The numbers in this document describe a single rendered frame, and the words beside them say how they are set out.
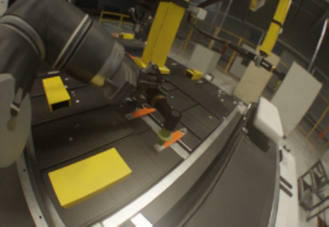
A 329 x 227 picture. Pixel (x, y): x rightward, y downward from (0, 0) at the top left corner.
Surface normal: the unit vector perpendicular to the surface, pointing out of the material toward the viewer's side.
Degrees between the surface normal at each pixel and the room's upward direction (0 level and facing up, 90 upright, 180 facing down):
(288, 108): 90
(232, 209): 0
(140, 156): 0
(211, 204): 0
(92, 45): 68
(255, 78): 90
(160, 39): 90
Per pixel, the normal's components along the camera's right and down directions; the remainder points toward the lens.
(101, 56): 0.69, 0.33
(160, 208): 0.33, -0.79
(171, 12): 0.49, 0.61
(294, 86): -0.65, 0.21
